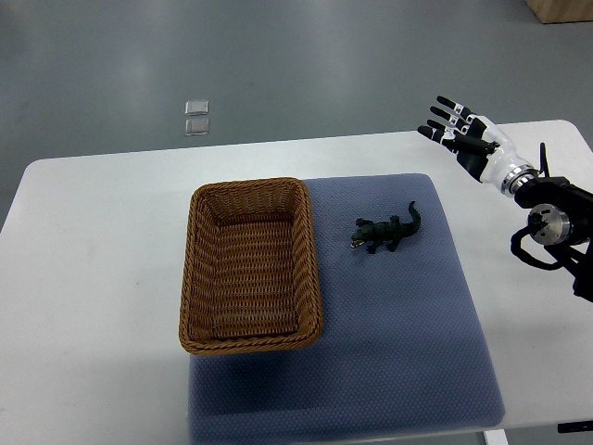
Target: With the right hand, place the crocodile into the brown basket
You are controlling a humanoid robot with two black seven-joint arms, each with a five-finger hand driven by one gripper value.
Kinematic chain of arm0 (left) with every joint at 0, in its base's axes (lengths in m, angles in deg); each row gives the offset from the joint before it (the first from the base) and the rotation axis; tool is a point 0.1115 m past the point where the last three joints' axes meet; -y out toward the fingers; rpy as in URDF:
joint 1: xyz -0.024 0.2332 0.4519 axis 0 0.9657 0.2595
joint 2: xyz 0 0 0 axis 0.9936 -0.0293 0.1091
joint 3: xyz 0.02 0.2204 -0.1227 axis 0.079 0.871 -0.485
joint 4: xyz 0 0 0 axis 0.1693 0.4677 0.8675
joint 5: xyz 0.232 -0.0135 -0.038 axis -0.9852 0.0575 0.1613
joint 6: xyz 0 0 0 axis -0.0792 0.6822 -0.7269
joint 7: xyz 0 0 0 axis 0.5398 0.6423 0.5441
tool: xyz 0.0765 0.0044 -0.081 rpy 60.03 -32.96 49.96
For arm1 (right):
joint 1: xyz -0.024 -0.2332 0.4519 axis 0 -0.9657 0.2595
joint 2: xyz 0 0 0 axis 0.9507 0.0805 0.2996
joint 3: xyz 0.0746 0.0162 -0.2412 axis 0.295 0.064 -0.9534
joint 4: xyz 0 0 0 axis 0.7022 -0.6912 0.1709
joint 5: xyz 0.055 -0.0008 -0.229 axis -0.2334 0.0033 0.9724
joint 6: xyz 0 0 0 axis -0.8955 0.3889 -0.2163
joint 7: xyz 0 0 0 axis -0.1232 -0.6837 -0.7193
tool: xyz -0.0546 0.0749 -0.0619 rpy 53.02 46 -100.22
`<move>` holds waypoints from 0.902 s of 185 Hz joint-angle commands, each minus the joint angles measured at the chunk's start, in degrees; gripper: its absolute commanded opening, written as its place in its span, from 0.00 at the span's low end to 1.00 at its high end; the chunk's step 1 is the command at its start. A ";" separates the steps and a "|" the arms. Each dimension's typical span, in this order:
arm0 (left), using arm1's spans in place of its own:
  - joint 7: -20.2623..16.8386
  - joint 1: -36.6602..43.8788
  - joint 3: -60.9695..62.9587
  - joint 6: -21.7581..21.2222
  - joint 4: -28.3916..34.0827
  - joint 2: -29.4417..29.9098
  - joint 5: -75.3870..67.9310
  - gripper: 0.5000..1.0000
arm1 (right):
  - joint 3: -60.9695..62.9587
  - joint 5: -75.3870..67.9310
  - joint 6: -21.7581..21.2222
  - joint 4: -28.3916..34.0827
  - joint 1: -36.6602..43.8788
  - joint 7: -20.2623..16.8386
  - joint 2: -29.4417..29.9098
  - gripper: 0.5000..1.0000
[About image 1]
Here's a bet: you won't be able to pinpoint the white table leg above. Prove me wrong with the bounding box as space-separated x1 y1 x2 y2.
483 429 509 445

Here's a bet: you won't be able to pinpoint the upper metal floor plate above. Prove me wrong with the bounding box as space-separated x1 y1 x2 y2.
184 99 209 116

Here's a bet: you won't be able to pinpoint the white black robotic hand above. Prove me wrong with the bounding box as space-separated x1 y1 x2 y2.
418 95 536 197

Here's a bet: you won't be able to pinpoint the dark toy crocodile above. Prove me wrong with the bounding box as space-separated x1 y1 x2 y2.
350 201 422 254

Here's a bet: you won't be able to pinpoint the brown wicker basket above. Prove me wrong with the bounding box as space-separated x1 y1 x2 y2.
179 177 323 356

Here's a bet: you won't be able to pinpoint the blue grey fabric mat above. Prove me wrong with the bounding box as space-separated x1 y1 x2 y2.
188 173 505 444

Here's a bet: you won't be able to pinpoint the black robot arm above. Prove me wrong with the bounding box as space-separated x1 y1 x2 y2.
511 144 592 301

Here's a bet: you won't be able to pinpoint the black clamp under table edge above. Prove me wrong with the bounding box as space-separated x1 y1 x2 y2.
557 420 593 434

